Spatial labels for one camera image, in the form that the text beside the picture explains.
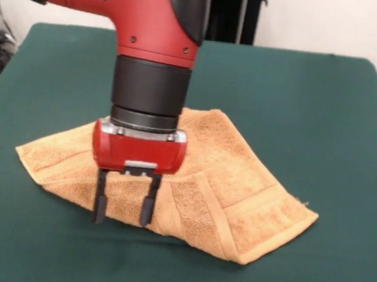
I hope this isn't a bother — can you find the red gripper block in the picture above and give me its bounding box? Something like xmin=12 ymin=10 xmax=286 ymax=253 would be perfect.
xmin=83 ymin=119 xmax=190 ymax=233

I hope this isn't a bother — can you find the dark green table cloth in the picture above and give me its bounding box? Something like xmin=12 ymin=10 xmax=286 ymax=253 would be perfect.
xmin=0 ymin=16 xmax=377 ymax=282

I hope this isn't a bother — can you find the tan terry towel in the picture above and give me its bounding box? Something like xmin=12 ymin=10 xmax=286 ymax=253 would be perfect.
xmin=5 ymin=87 xmax=330 ymax=273

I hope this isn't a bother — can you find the black stand behind table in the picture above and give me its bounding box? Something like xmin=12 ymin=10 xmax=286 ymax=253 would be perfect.
xmin=205 ymin=0 xmax=261 ymax=47

